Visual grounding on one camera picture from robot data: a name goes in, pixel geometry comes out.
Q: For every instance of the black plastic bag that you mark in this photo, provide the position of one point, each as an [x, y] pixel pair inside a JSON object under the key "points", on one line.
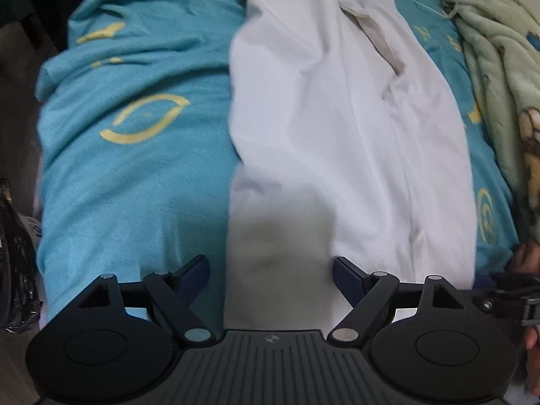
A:
{"points": [[20, 304]]}

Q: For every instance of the white t-shirt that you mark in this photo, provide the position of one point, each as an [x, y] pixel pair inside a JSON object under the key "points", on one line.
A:
{"points": [[351, 144]]}

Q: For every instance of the teal patterned bed sheet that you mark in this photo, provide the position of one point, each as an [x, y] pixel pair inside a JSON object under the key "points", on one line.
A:
{"points": [[138, 159]]}

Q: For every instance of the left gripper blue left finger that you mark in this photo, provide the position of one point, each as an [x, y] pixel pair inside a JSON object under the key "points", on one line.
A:
{"points": [[189, 281]]}

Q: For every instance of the person right hand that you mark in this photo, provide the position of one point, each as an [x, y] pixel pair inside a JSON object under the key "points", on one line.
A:
{"points": [[526, 260]]}

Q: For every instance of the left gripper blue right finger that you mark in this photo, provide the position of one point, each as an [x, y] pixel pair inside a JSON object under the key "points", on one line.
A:
{"points": [[350, 280]]}

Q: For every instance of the green fleece blanket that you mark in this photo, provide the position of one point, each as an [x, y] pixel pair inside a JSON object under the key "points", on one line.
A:
{"points": [[501, 48]]}

